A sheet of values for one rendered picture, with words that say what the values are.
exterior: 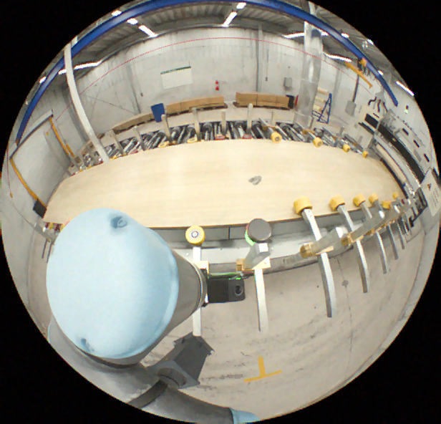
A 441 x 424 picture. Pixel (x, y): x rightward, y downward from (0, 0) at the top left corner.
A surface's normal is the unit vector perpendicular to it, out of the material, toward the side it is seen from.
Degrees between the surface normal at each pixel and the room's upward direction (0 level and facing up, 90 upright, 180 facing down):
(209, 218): 0
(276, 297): 0
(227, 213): 0
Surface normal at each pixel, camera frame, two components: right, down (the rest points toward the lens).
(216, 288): 0.49, -0.55
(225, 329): -0.05, -0.58
